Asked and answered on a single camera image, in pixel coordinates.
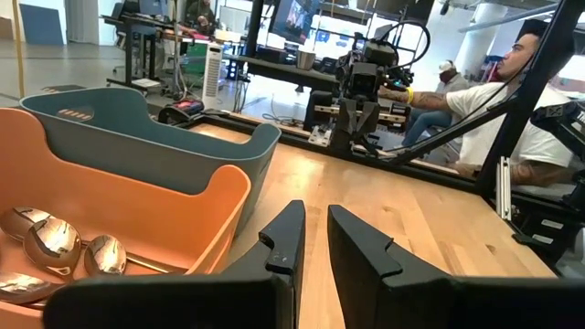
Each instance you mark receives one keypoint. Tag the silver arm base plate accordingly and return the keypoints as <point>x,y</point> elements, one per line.
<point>320,136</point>

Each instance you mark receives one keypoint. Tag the orange plastic bin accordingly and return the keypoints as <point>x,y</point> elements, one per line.
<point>137,205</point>

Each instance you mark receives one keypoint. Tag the white tower fan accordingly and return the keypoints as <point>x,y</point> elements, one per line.
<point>212,73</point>

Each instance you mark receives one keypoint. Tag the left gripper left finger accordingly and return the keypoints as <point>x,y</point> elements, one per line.
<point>183,304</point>

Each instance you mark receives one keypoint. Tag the black lettered robot arm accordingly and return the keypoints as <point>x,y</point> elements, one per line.
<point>557,119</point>

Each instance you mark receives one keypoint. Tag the blue board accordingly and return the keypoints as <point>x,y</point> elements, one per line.
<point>41,25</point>

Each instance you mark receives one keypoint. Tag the black aluminium table frame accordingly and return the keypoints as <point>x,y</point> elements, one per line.
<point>539,91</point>

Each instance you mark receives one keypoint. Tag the computer monitor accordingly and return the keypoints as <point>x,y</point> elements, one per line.
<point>146,7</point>

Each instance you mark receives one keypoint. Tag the metal cup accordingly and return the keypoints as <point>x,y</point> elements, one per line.
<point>306,59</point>

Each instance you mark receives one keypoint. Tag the black standing desk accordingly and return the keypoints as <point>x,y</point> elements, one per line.
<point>129,55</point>

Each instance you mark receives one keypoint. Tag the teal plastic bin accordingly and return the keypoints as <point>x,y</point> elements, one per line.
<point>137,155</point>

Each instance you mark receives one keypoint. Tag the black box with red light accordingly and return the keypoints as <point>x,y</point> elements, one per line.
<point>183,112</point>

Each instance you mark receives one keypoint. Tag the green cabinet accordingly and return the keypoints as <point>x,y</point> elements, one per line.
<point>194,59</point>

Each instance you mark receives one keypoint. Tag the yellow wristband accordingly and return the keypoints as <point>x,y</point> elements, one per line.
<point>410,95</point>

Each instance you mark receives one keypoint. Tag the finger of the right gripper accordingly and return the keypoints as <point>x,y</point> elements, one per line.
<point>369,114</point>
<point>348,116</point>

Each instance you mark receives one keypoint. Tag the silver aluminium extrusion piece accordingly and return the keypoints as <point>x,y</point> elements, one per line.
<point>504,187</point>

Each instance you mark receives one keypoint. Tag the black workbench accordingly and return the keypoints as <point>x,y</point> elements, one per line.
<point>283,71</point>

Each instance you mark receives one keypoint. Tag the black base platform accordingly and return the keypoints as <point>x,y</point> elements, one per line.
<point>539,242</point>

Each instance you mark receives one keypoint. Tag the large display screen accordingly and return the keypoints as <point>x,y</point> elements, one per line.
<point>294,20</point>

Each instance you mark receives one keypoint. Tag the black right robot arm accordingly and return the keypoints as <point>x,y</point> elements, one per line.
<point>320,109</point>

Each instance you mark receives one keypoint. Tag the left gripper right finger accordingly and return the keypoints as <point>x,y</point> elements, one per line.
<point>411,301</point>

